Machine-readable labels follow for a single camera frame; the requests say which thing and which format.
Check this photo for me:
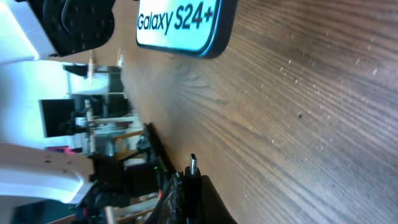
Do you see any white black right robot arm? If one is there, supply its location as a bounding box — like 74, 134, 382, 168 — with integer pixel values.
1, 144, 234, 223

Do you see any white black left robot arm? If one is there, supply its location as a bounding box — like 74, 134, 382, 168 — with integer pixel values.
1, 0, 116, 65

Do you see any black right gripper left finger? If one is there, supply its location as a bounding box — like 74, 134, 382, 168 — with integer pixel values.
152, 172, 187, 224

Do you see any Samsung Galaxy smartphone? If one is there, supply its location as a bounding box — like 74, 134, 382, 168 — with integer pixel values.
136, 0, 238, 58

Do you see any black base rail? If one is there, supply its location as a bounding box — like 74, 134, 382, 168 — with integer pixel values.
144, 123, 176, 177

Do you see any black monitor in background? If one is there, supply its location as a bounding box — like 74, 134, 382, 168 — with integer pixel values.
39, 99, 75, 138

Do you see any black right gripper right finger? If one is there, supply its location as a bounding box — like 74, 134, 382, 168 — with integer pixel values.
200, 175, 237, 224

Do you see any black USB charging cable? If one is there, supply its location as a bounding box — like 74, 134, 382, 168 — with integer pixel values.
183, 153, 206, 224

